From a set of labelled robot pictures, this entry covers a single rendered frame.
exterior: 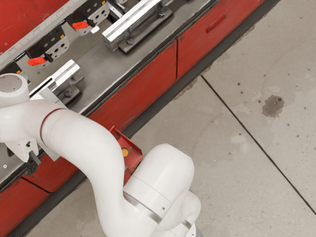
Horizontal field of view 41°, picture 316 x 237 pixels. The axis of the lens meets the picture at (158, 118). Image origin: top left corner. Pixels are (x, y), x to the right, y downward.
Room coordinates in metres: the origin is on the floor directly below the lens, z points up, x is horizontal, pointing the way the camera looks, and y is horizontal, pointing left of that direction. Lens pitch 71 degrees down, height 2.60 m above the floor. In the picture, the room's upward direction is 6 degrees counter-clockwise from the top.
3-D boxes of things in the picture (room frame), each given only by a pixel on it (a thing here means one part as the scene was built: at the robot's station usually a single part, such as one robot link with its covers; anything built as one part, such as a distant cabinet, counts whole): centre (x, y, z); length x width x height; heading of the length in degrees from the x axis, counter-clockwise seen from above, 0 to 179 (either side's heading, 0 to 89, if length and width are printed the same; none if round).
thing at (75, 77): (0.72, 0.48, 0.92); 0.39 x 0.06 x 0.10; 128
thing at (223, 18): (1.20, -0.38, 0.59); 0.15 x 0.02 x 0.07; 128
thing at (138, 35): (1.02, 0.01, 0.89); 0.30 x 0.05 x 0.03; 128
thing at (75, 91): (0.67, 0.46, 0.89); 0.30 x 0.05 x 0.03; 128
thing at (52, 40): (0.80, 0.38, 1.26); 0.15 x 0.09 x 0.17; 128
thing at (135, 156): (0.46, 0.21, 0.75); 0.20 x 0.16 x 0.18; 135
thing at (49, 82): (0.71, 0.50, 0.99); 0.20 x 0.03 x 0.03; 128
